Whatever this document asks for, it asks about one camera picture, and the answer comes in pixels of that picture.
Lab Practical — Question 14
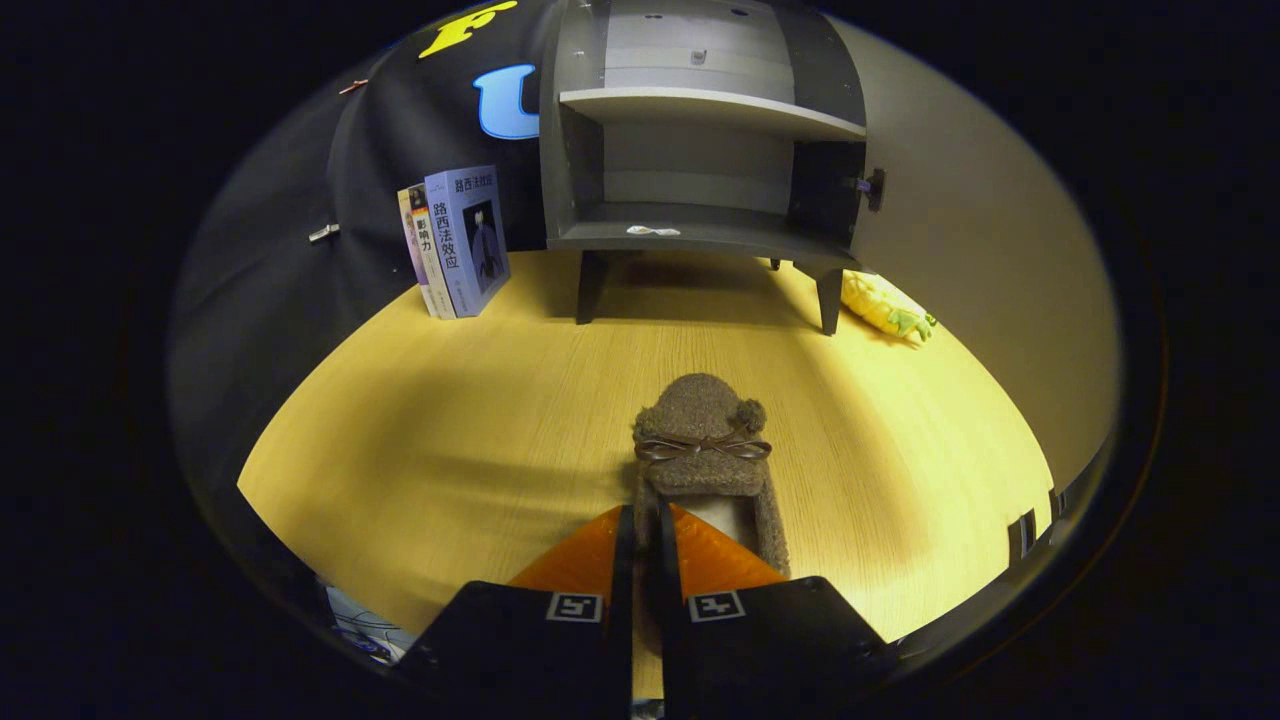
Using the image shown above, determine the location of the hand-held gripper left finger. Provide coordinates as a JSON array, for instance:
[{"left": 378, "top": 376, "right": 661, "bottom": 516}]
[{"left": 400, "top": 505, "right": 636, "bottom": 720}]

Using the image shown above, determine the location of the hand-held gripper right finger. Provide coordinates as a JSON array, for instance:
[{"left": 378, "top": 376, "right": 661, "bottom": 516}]
[{"left": 655, "top": 503, "right": 896, "bottom": 720}]

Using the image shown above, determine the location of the brown fuzzy shoe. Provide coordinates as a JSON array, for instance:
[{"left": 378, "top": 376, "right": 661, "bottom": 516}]
[{"left": 632, "top": 373, "right": 792, "bottom": 641}]

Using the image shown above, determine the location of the grey shoe cabinet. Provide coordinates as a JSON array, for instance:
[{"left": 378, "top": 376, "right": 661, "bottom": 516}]
[{"left": 538, "top": 0, "right": 888, "bottom": 336}]

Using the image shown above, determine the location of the yellow plush toy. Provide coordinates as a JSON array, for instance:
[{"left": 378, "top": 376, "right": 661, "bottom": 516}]
[{"left": 840, "top": 270, "right": 939, "bottom": 346}]

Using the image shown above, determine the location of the blue book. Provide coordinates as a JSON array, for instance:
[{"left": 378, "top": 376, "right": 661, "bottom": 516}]
[{"left": 424, "top": 165, "right": 512, "bottom": 319}]

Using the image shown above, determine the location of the white spine book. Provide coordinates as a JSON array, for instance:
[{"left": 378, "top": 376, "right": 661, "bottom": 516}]
[{"left": 408, "top": 182, "right": 459, "bottom": 321}]

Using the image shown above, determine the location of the black backdrop cloth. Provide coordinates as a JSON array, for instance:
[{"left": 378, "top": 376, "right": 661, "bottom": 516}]
[{"left": 168, "top": 0, "right": 563, "bottom": 491}]

